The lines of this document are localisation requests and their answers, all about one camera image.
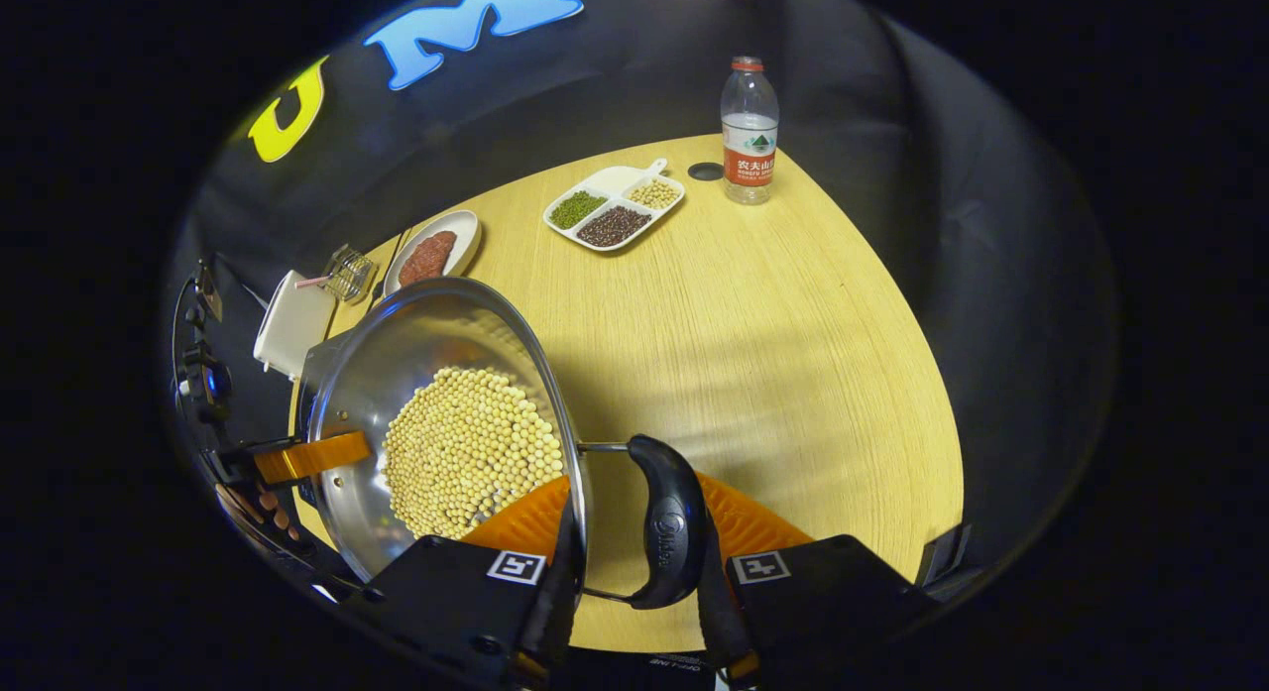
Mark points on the white divided dish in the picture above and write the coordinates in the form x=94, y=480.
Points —
x=610, y=180

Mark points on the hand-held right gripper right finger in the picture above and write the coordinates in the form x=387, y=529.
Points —
x=833, y=592

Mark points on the red raw meat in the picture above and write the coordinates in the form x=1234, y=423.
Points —
x=428, y=258

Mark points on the clear plastic water bottle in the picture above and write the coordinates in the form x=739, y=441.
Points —
x=749, y=126

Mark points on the small heap of soybeans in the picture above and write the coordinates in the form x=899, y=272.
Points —
x=654, y=194

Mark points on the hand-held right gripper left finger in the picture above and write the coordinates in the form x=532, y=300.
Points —
x=446, y=602

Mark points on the white oval plate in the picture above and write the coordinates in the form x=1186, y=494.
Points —
x=468, y=237

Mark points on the pile of soybeans in pot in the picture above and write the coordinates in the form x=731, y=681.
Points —
x=466, y=453

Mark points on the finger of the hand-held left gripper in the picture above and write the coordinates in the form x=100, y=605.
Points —
x=307, y=458

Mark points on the pile of dark red beans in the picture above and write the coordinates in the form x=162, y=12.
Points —
x=615, y=226

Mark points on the pile of green mung beans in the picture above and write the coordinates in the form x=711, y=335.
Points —
x=577, y=210

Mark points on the white toaster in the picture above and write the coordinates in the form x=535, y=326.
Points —
x=292, y=324

